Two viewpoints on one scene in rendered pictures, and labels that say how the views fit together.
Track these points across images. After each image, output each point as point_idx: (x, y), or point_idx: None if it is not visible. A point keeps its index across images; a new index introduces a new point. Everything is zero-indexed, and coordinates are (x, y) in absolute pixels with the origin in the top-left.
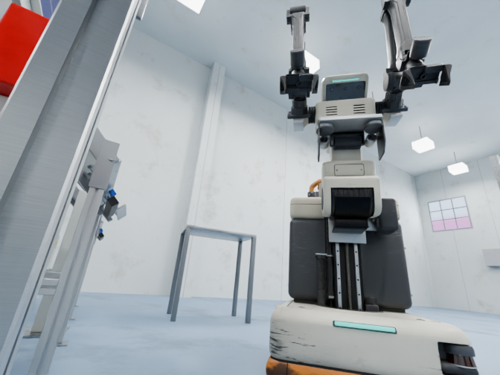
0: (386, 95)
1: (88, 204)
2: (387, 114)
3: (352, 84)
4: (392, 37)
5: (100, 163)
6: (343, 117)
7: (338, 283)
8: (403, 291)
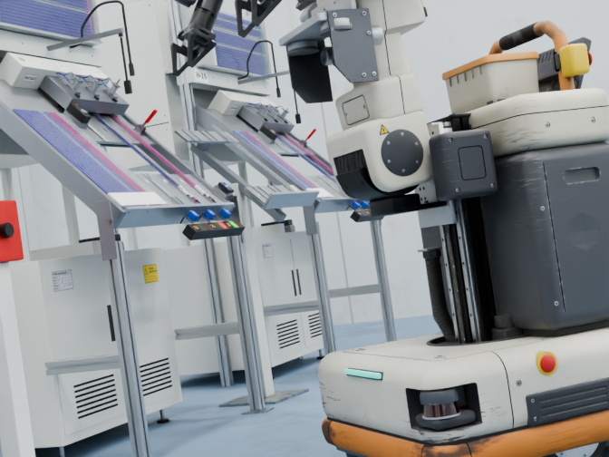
0: None
1: (111, 279)
2: None
3: None
4: None
5: (101, 231)
6: (293, 34)
7: (449, 297)
8: (537, 298)
